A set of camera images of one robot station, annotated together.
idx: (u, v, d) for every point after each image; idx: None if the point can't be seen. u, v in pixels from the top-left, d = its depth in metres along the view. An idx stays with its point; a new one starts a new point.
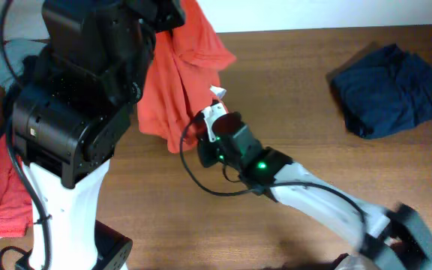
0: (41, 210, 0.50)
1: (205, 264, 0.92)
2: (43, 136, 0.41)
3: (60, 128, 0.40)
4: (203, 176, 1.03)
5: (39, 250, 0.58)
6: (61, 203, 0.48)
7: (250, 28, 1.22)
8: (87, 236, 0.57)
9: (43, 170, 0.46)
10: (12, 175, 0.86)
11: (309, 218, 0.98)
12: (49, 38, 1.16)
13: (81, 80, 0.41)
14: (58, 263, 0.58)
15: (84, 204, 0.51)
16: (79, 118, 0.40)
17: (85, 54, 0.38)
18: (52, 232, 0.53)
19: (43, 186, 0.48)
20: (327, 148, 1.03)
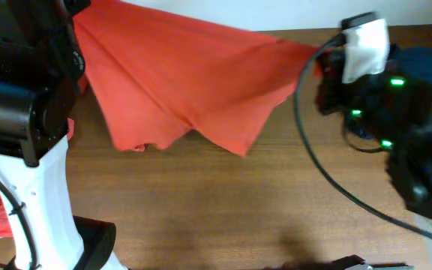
0: (12, 199, 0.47)
1: (205, 264, 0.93)
2: None
3: (7, 106, 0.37)
4: (204, 176, 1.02)
5: (22, 247, 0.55)
6: (29, 186, 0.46)
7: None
8: (66, 219, 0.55)
9: (4, 158, 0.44)
10: None
11: (310, 219, 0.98)
12: None
13: (19, 61, 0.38)
14: (44, 255, 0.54)
15: (52, 183, 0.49)
16: (25, 91, 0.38)
17: (17, 33, 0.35)
18: (30, 222, 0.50)
19: (7, 174, 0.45)
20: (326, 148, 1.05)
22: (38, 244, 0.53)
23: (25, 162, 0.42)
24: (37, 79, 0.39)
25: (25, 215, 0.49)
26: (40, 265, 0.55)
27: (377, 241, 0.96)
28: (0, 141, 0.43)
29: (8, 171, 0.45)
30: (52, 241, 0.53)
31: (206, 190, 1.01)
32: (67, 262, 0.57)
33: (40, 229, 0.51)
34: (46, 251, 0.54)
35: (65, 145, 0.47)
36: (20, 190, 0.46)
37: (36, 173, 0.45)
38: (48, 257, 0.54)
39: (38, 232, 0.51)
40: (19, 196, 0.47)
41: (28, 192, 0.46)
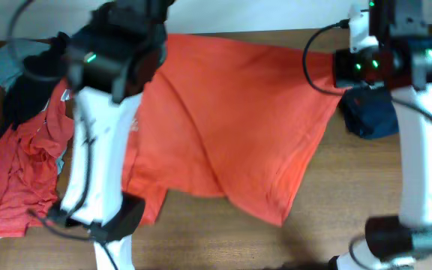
0: (121, 58, 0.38)
1: (204, 264, 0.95)
2: (96, 67, 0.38)
3: (106, 55, 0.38)
4: None
5: (76, 183, 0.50)
6: (104, 120, 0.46)
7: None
8: (112, 178, 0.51)
9: (96, 94, 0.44)
10: (11, 174, 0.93)
11: (310, 219, 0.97)
12: None
13: (130, 37, 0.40)
14: (97, 202, 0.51)
15: (126, 106, 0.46)
16: (118, 57, 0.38)
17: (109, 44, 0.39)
18: (96, 155, 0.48)
19: (95, 118, 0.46)
20: (328, 148, 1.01)
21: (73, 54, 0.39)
22: (92, 172, 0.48)
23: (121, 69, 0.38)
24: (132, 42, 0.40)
25: (93, 150, 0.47)
26: (85, 205, 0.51)
27: None
28: (88, 72, 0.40)
29: (92, 104, 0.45)
30: (106, 189, 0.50)
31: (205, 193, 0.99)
32: (106, 202, 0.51)
33: (103, 165, 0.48)
34: (94, 188, 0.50)
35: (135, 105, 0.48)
36: (100, 124, 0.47)
37: (114, 115, 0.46)
38: (97, 197, 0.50)
39: (118, 153, 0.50)
40: (93, 127, 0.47)
41: (105, 127, 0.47)
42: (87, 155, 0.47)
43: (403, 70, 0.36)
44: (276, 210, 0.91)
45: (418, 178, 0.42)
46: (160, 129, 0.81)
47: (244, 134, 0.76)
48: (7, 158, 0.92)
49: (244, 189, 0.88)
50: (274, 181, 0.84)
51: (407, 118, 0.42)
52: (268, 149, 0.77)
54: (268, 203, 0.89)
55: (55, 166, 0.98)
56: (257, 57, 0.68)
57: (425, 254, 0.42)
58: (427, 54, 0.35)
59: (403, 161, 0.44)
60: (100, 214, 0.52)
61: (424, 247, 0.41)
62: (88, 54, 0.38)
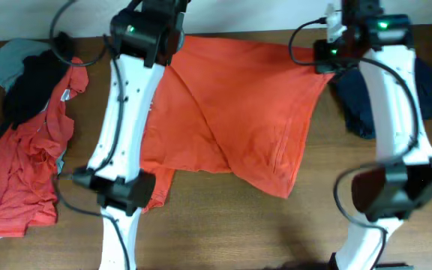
0: (154, 31, 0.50)
1: (204, 264, 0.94)
2: (133, 40, 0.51)
3: (142, 31, 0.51)
4: (203, 177, 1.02)
5: (104, 142, 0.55)
6: (136, 82, 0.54)
7: (242, 31, 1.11)
8: (136, 139, 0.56)
9: (130, 58, 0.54)
10: (11, 174, 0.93)
11: (310, 218, 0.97)
12: None
13: (160, 18, 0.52)
14: (123, 157, 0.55)
15: (155, 74, 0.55)
16: (151, 33, 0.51)
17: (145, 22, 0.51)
18: (125, 118, 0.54)
19: (128, 80, 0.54)
20: (326, 149, 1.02)
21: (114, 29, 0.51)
22: (121, 132, 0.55)
23: (155, 38, 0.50)
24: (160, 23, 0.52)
25: (125, 109, 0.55)
26: (112, 163, 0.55)
27: None
28: (124, 40, 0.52)
29: (128, 69, 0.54)
30: (132, 144, 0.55)
31: (204, 193, 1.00)
32: (130, 159, 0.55)
33: (133, 121, 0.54)
34: (121, 146, 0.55)
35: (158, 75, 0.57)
36: (132, 85, 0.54)
37: (150, 74, 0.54)
38: (122, 155, 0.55)
39: (142, 115, 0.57)
40: (126, 88, 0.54)
41: (136, 88, 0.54)
42: (118, 112, 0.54)
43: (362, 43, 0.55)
44: (280, 187, 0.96)
45: (387, 121, 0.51)
46: (172, 109, 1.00)
47: (244, 109, 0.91)
48: (7, 159, 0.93)
49: (249, 161, 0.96)
50: (276, 154, 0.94)
51: (373, 76, 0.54)
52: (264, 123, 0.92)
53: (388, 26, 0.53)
54: (273, 174, 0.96)
55: (55, 165, 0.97)
56: (253, 52, 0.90)
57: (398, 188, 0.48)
58: (379, 25, 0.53)
59: (375, 118, 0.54)
60: (125, 172, 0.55)
61: (396, 178, 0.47)
62: (128, 28, 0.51)
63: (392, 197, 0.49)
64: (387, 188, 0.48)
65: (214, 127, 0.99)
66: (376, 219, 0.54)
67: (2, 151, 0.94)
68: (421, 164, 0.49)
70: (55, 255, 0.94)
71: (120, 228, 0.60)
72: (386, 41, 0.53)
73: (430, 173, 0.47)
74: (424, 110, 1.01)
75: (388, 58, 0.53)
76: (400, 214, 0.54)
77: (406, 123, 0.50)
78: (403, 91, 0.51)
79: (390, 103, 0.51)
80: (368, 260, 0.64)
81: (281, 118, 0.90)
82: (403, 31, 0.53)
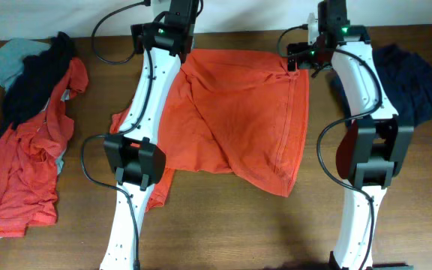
0: (177, 36, 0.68)
1: (204, 264, 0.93)
2: (162, 39, 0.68)
3: (168, 33, 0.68)
4: (204, 176, 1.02)
5: (133, 112, 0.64)
6: (163, 66, 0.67)
7: (243, 29, 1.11)
8: (158, 112, 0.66)
9: (157, 52, 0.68)
10: (11, 173, 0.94)
11: (310, 217, 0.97)
12: None
13: (179, 25, 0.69)
14: (148, 124, 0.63)
15: (177, 64, 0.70)
16: (175, 35, 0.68)
17: (170, 28, 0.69)
18: (153, 91, 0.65)
19: (157, 64, 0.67)
20: (326, 148, 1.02)
21: (149, 31, 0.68)
22: (149, 103, 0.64)
23: (178, 40, 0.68)
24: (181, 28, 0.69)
25: (153, 85, 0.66)
26: (139, 126, 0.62)
27: (378, 241, 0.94)
28: (154, 42, 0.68)
29: (157, 56, 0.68)
30: (156, 115, 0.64)
31: (205, 190, 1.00)
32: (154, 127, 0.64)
33: (159, 94, 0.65)
34: (148, 113, 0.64)
35: (177, 67, 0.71)
36: (160, 68, 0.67)
37: (172, 63, 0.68)
38: (148, 121, 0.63)
39: (165, 94, 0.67)
40: (155, 70, 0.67)
41: (162, 70, 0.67)
42: (148, 86, 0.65)
43: (330, 42, 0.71)
44: (280, 188, 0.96)
45: (357, 93, 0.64)
46: (175, 110, 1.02)
47: (244, 105, 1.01)
48: (7, 158, 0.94)
49: (250, 158, 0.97)
50: (276, 151, 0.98)
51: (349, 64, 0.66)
52: (262, 119, 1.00)
53: (347, 31, 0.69)
54: (274, 172, 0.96)
55: (55, 165, 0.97)
56: (250, 57, 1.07)
57: (369, 136, 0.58)
58: (342, 29, 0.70)
59: (349, 96, 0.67)
60: (150, 135, 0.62)
61: (367, 133, 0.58)
62: (160, 31, 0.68)
63: (368, 153, 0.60)
64: (360, 141, 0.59)
65: (211, 127, 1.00)
66: (360, 184, 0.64)
67: (2, 150, 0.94)
68: (387, 120, 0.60)
70: (55, 255, 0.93)
71: (133, 204, 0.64)
72: (349, 40, 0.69)
73: (395, 124, 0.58)
74: (425, 109, 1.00)
75: (349, 50, 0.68)
76: (382, 180, 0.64)
77: (371, 91, 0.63)
78: (364, 68, 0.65)
79: (357, 79, 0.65)
80: (363, 242, 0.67)
81: (280, 118, 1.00)
82: (358, 37, 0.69)
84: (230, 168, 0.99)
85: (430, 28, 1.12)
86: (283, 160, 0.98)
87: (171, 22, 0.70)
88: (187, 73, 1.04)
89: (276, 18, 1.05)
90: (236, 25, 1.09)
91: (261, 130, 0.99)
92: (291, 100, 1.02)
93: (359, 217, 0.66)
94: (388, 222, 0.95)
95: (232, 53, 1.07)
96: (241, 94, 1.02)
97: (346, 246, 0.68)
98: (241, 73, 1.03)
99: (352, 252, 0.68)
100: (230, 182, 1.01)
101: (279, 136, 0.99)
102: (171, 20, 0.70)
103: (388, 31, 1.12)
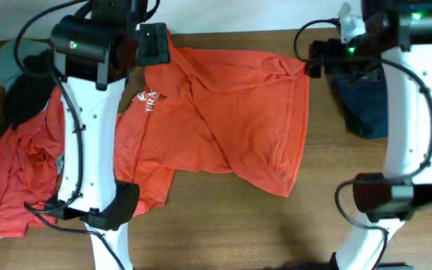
0: (104, 42, 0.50)
1: (204, 264, 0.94)
2: (81, 52, 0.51)
3: (89, 43, 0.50)
4: (204, 177, 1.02)
5: (70, 175, 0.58)
6: (92, 109, 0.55)
7: (243, 29, 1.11)
8: (103, 165, 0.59)
9: (81, 82, 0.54)
10: (11, 174, 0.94)
11: (310, 218, 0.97)
12: None
13: (106, 30, 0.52)
14: (91, 189, 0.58)
15: (114, 95, 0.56)
16: (100, 46, 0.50)
17: (95, 34, 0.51)
18: (86, 146, 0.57)
19: (83, 109, 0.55)
20: (326, 148, 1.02)
21: (58, 41, 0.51)
22: (85, 163, 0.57)
23: (103, 50, 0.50)
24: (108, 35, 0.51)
25: (83, 138, 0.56)
26: (82, 194, 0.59)
27: None
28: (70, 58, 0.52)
29: (80, 95, 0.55)
30: (98, 172, 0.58)
31: (205, 191, 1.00)
32: (99, 190, 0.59)
33: (94, 150, 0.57)
34: (88, 178, 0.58)
35: (121, 94, 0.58)
36: (86, 112, 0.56)
37: (102, 97, 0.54)
38: (91, 187, 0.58)
39: (106, 141, 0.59)
40: (82, 116, 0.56)
41: (91, 115, 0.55)
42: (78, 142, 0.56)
43: (391, 28, 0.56)
44: (280, 187, 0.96)
45: (403, 138, 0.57)
46: (174, 110, 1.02)
47: (243, 105, 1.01)
48: (7, 159, 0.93)
49: (250, 160, 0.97)
50: (275, 151, 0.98)
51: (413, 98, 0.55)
52: (260, 119, 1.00)
53: (421, 16, 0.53)
54: (273, 173, 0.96)
55: (55, 165, 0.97)
56: (249, 55, 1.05)
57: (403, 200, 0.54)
58: (414, 16, 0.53)
59: (391, 130, 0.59)
60: (94, 202, 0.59)
61: (400, 196, 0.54)
62: (71, 43, 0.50)
63: (395, 207, 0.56)
64: (390, 202, 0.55)
65: (211, 127, 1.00)
66: (378, 219, 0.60)
67: (2, 151, 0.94)
68: None
70: (56, 255, 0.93)
71: (107, 240, 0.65)
72: (426, 25, 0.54)
73: None
74: None
75: (412, 63, 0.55)
76: (400, 216, 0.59)
77: (422, 142, 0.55)
78: (424, 103, 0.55)
79: (409, 122, 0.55)
80: (370, 258, 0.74)
81: (280, 118, 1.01)
82: None
84: (230, 168, 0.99)
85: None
86: (282, 160, 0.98)
87: (92, 28, 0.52)
88: (184, 70, 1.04)
89: (274, 17, 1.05)
90: (235, 25, 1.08)
91: (259, 130, 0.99)
92: (291, 99, 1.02)
93: (367, 243, 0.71)
94: None
95: (229, 51, 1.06)
96: (240, 94, 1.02)
97: (354, 257, 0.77)
98: (239, 71, 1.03)
99: (359, 262, 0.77)
100: (229, 182, 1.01)
101: (279, 136, 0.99)
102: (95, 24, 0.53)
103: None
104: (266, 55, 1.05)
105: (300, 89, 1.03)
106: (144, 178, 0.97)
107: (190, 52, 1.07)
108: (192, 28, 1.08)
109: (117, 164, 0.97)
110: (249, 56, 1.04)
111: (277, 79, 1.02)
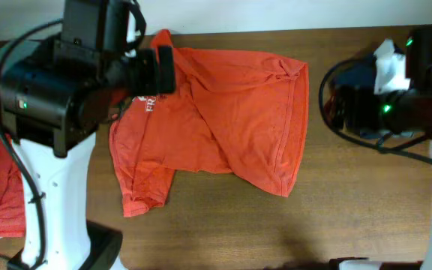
0: (61, 99, 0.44)
1: (204, 264, 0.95)
2: (33, 110, 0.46)
3: (44, 100, 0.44)
4: (203, 177, 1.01)
5: (31, 241, 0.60)
6: (52, 175, 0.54)
7: (241, 28, 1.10)
8: (71, 229, 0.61)
9: (37, 142, 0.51)
10: (12, 174, 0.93)
11: (310, 218, 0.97)
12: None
13: (64, 82, 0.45)
14: (55, 256, 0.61)
15: (72, 160, 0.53)
16: (55, 105, 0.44)
17: (52, 91, 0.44)
18: (47, 214, 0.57)
19: (41, 176, 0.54)
20: (327, 148, 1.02)
21: (7, 92, 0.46)
22: (48, 230, 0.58)
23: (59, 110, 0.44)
24: (63, 93, 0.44)
25: (43, 205, 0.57)
26: (46, 260, 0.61)
27: (376, 241, 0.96)
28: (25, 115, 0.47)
29: (37, 162, 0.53)
30: (64, 239, 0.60)
31: (204, 191, 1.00)
32: (65, 257, 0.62)
33: (56, 222, 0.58)
34: (53, 247, 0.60)
35: (90, 143, 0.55)
36: (44, 182, 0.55)
37: (61, 163, 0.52)
38: (56, 254, 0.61)
39: (73, 206, 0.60)
40: (40, 184, 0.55)
41: (51, 183, 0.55)
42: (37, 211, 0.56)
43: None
44: (280, 187, 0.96)
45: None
46: (173, 110, 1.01)
47: (243, 105, 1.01)
48: (7, 158, 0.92)
49: (250, 160, 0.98)
50: (275, 151, 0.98)
51: None
52: (260, 119, 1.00)
53: None
54: (273, 173, 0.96)
55: None
56: (248, 55, 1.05)
57: None
58: None
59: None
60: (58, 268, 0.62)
61: None
62: (21, 102, 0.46)
63: None
64: None
65: (211, 128, 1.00)
66: None
67: None
68: None
70: None
71: None
72: None
73: None
74: None
75: None
76: None
77: None
78: None
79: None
80: None
81: (280, 118, 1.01)
82: None
84: (229, 168, 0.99)
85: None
86: (282, 160, 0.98)
87: (48, 83, 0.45)
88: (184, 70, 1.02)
89: (277, 17, 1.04)
90: (233, 25, 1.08)
91: (259, 131, 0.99)
92: (290, 99, 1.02)
93: None
94: (387, 221, 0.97)
95: (229, 50, 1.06)
96: (240, 94, 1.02)
97: None
98: (239, 70, 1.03)
99: None
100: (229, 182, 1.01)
101: (279, 136, 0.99)
102: (54, 73, 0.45)
103: (394, 30, 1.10)
104: (265, 54, 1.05)
105: (298, 90, 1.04)
106: (143, 178, 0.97)
107: (190, 50, 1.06)
108: (190, 28, 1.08)
109: (117, 164, 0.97)
110: (248, 56, 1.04)
111: (277, 79, 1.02)
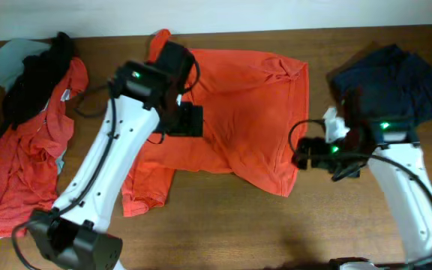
0: (161, 83, 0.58)
1: (204, 264, 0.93)
2: (138, 85, 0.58)
3: (150, 81, 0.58)
4: (203, 178, 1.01)
5: (79, 180, 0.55)
6: (132, 121, 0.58)
7: (241, 29, 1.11)
8: (119, 181, 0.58)
9: (129, 103, 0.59)
10: (11, 174, 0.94)
11: (310, 218, 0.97)
12: None
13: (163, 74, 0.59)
14: (94, 200, 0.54)
15: (151, 121, 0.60)
16: (157, 86, 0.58)
17: (156, 76, 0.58)
18: (112, 153, 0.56)
19: (123, 121, 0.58)
20: None
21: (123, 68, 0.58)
22: (104, 169, 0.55)
23: (154, 90, 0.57)
24: (162, 80, 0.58)
25: (113, 145, 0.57)
26: (82, 203, 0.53)
27: (379, 241, 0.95)
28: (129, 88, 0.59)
29: (126, 109, 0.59)
30: (114, 184, 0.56)
31: (204, 191, 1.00)
32: (103, 204, 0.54)
33: (120, 160, 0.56)
34: (97, 187, 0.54)
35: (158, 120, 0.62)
36: (125, 125, 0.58)
37: (145, 118, 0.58)
38: (97, 196, 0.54)
39: (131, 159, 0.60)
40: (120, 127, 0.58)
41: (129, 127, 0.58)
42: (106, 147, 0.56)
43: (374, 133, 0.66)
44: (280, 187, 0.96)
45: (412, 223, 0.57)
46: None
47: (243, 104, 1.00)
48: (7, 158, 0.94)
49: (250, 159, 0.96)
50: (274, 150, 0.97)
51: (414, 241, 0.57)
52: (260, 118, 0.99)
53: (394, 129, 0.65)
54: (272, 172, 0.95)
55: (55, 165, 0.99)
56: (248, 57, 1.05)
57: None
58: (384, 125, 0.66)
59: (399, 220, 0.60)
60: (93, 216, 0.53)
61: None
62: (134, 74, 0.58)
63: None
64: None
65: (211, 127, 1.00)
66: None
67: (1, 151, 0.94)
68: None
70: None
71: None
72: (393, 139, 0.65)
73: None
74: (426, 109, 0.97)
75: (396, 156, 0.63)
76: None
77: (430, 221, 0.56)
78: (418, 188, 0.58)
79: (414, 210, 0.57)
80: None
81: (280, 118, 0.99)
82: (406, 134, 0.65)
84: (229, 167, 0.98)
85: None
86: (282, 160, 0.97)
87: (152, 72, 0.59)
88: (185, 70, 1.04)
89: (275, 18, 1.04)
90: (232, 26, 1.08)
91: (260, 130, 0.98)
92: (290, 99, 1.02)
93: None
94: (387, 222, 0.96)
95: (229, 52, 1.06)
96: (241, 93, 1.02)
97: None
98: (240, 71, 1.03)
99: None
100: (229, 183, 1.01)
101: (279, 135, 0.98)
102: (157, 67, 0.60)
103: (391, 32, 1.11)
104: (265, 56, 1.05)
105: (298, 90, 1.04)
106: (142, 178, 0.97)
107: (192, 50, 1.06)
108: (190, 28, 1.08)
109: None
110: (249, 57, 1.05)
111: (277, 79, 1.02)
